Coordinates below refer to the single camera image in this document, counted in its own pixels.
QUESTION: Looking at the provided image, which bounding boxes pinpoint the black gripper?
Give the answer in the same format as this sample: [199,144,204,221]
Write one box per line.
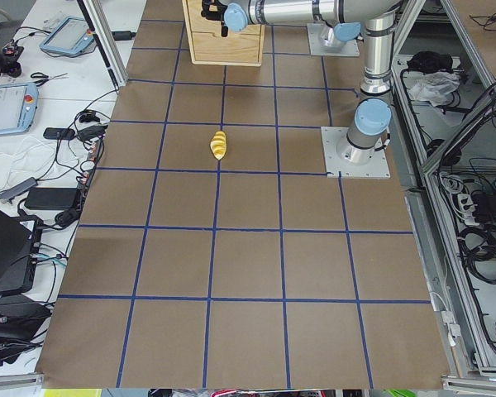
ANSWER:
[201,0,227,37]

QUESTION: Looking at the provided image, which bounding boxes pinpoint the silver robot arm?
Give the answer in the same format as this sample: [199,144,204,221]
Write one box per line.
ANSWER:
[319,22,361,51]
[201,1,402,165]

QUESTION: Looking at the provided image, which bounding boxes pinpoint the wooden drawer cabinet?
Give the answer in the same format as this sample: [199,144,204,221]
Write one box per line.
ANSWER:
[182,0,265,67]

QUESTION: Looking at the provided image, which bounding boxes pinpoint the toy bread roll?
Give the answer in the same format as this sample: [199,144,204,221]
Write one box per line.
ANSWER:
[209,131,227,161]

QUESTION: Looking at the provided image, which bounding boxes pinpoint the far blue teach pendant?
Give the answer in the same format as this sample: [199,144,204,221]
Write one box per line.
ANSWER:
[39,17,94,58]

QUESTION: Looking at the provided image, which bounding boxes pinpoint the blue teach pendant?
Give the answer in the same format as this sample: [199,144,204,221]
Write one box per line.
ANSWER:
[39,17,94,58]
[0,82,39,136]

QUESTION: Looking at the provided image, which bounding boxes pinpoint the crumpled white cloth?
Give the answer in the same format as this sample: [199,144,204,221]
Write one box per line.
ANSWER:
[408,71,460,107]

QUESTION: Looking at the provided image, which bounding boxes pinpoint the near blue teach pendant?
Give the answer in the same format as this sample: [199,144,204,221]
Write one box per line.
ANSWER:
[0,82,39,136]

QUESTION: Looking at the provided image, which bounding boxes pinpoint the black power adapter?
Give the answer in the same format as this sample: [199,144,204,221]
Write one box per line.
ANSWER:
[25,187,79,210]

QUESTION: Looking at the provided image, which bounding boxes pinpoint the black laptop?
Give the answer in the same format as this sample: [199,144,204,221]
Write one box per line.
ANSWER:
[0,210,42,296]

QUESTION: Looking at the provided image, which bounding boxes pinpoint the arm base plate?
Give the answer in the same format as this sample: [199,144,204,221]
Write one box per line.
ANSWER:
[321,127,391,179]
[307,22,361,57]

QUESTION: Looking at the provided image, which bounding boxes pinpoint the aluminium frame post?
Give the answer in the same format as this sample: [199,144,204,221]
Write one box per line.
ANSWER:
[77,0,128,91]

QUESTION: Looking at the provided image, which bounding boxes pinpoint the black handled scissors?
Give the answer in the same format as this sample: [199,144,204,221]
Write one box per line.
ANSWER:
[30,72,69,87]

